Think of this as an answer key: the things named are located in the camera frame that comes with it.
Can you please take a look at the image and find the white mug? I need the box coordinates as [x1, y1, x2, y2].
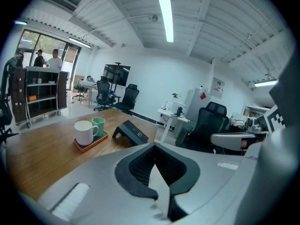
[74, 120, 100, 147]

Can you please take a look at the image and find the black chair with equipment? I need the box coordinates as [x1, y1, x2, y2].
[0, 56, 20, 145]

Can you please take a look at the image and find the green hexagonal cup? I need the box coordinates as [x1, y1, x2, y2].
[91, 117, 105, 137]

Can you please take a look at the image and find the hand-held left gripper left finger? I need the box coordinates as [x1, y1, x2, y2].
[37, 142, 159, 225]

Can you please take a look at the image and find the black office chair with armrests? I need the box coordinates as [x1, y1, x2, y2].
[93, 80, 117, 112]

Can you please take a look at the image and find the black box device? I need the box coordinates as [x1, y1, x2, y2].
[112, 120, 150, 147]

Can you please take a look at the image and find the white cushion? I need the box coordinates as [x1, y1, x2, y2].
[79, 78, 98, 88]

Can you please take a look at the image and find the grey electrical panel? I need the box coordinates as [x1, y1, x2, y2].
[210, 76, 226, 100]

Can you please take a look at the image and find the wooden stool table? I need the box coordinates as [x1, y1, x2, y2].
[79, 84, 98, 108]

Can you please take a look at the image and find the grey refrigerator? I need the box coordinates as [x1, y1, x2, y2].
[183, 87, 212, 123]

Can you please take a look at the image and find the orange tray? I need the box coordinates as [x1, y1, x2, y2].
[73, 130, 109, 153]

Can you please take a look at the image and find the ceiling air vent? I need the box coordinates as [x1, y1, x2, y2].
[43, 0, 78, 12]

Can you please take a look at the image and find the tall black mesh office chair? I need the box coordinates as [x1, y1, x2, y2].
[114, 83, 140, 115]

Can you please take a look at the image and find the long ceiling lamp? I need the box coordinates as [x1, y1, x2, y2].
[254, 79, 278, 88]
[68, 37, 92, 49]
[158, 0, 175, 44]

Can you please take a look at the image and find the small black swivel chair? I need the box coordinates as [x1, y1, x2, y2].
[71, 78, 85, 101]

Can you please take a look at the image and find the white clutter pile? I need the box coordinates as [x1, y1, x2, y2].
[230, 112, 248, 128]

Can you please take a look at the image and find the large black office chair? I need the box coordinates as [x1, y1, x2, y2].
[175, 101, 230, 154]

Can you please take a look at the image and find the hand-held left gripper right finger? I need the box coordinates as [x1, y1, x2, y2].
[154, 143, 249, 225]

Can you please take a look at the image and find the black flat screen television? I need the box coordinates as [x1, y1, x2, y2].
[102, 64, 131, 87]

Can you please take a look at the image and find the glass door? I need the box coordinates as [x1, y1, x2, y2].
[17, 29, 82, 90]

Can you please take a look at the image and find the brown shelf cart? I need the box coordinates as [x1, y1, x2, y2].
[10, 65, 70, 129]

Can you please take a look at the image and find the white box appliance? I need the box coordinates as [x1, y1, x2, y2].
[171, 101, 188, 113]

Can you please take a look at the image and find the white standing desk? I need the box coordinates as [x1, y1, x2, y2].
[157, 107, 191, 143]

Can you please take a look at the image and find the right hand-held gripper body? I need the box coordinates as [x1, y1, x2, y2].
[246, 104, 287, 134]

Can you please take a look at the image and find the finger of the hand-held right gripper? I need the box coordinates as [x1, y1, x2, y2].
[210, 131, 268, 151]

